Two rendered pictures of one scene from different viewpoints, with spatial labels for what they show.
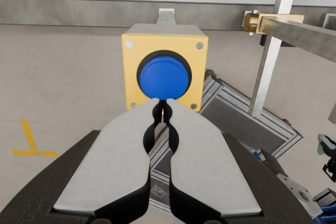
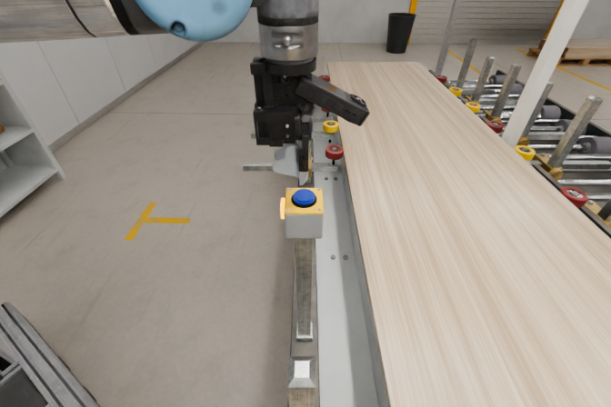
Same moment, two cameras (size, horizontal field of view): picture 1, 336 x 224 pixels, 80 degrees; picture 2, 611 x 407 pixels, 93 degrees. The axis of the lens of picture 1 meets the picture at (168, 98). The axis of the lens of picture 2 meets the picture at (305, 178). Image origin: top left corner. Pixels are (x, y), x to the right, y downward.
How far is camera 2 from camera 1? 45 cm
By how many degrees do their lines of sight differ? 58
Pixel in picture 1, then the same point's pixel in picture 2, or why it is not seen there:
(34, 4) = not seen: hidden behind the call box
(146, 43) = (319, 193)
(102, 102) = (181, 303)
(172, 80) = (305, 197)
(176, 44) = (319, 203)
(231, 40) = not seen: outside the picture
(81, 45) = (260, 290)
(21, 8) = not seen: hidden behind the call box
